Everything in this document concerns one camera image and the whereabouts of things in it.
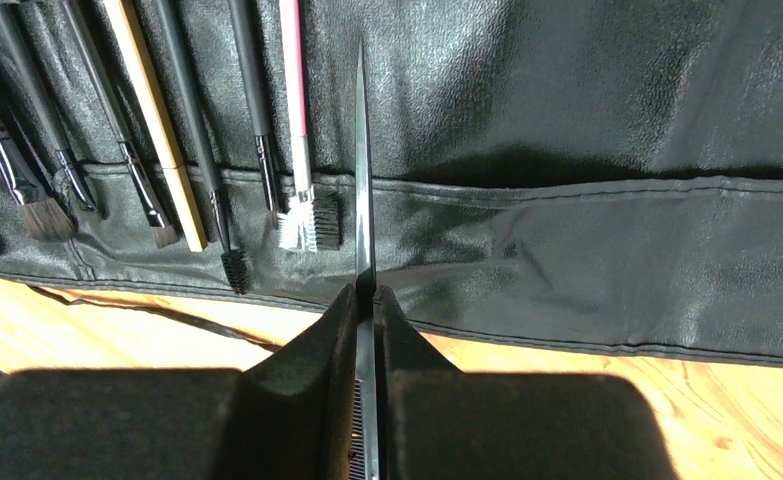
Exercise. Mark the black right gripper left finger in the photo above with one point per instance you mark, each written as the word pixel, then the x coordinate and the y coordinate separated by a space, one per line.
pixel 288 417

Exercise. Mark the slim black liner brush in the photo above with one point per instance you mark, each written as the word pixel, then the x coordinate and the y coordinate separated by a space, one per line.
pixel 254 81

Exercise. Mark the black leather brush roll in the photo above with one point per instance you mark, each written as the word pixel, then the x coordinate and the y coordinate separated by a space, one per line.
pixel 589 176

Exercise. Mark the gold handled makeup brush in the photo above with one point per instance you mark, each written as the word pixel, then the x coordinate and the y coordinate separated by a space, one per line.
pixel 125 26

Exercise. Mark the thin black makeup brush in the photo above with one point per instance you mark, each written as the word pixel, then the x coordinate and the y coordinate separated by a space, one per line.
pixel 155 213

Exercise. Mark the black angled makeup brush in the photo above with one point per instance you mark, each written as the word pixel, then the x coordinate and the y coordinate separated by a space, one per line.
pixel 48 117

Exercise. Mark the pink handled brow brush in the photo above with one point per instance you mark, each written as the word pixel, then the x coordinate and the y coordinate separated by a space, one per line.
pixel 311 221

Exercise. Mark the black spoolie brush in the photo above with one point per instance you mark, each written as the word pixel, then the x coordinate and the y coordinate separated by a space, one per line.
pixel 232 259

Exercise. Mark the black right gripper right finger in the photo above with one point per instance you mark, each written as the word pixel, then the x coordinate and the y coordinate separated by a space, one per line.
pixel 439 422

